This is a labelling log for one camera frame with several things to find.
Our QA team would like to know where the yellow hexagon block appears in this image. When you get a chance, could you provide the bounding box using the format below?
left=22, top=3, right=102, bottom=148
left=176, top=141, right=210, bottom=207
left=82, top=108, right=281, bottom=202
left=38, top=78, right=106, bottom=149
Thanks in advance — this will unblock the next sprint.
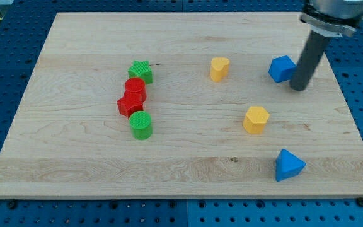
left=243, top=106, right=270, bottom=134

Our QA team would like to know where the green star block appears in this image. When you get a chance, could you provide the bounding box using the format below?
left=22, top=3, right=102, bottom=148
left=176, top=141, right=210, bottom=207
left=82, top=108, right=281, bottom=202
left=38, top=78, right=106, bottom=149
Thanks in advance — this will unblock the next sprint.
left=128, top=60, right=153, bottom=84

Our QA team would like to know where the yellow heart block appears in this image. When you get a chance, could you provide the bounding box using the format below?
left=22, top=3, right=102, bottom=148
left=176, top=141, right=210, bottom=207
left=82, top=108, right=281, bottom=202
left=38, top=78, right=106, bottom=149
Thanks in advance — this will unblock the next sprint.
left=210, top=57, right=230, bottom=82

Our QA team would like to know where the green cylinder block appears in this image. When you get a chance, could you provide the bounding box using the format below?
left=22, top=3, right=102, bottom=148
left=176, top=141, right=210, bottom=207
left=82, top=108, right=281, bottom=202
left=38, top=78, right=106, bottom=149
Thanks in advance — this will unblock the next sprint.
left=129, top=111, right=153, bottom=140

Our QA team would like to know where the red star block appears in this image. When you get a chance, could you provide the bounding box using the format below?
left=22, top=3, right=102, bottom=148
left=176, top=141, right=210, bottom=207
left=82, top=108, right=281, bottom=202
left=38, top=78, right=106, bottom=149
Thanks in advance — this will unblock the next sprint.
left=117, top=91, right=144, bottom=118

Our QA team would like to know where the red cylinder block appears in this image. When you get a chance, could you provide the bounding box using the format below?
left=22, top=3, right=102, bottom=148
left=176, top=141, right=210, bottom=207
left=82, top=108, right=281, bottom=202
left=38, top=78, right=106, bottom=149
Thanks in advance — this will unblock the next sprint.
left=125, top=77, right=147, bottom=102

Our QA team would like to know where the blue triangle block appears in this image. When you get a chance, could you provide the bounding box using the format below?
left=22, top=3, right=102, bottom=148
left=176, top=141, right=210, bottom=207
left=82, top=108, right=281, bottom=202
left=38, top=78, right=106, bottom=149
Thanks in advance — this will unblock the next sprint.
left=275, top=149, right=306, bottom=182

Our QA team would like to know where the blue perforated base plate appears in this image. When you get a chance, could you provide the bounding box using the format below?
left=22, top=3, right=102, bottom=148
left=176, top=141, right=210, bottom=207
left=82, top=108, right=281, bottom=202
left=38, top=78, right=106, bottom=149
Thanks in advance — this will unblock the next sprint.
left=0, top=1, right=363, bottom=226

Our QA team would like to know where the light wooden board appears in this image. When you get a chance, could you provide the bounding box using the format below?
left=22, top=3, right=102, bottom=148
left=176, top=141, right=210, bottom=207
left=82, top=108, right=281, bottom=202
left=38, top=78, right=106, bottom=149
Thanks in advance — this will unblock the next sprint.
left=0, top=13, right=363, bottom=200

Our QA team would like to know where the blue cube block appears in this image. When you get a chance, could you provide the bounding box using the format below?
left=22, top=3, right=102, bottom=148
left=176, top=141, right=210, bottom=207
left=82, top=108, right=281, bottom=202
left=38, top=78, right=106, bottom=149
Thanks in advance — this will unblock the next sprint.
left=268, top=55, right=296, bottom=83

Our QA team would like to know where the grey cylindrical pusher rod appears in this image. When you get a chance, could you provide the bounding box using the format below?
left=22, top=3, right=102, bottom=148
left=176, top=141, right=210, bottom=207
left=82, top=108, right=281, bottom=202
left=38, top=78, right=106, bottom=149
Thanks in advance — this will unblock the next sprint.
left=289, top=30, right=331, bottom=91

